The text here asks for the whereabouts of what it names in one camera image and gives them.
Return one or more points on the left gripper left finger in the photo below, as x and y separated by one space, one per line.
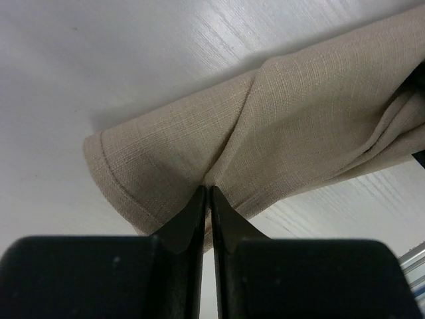
157 276

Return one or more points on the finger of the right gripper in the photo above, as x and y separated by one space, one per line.
415 81

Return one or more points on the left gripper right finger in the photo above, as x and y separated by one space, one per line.
260 277

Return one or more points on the beige cloth napkin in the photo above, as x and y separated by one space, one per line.
326 113

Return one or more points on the aluminium front rail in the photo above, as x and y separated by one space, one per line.
412 264

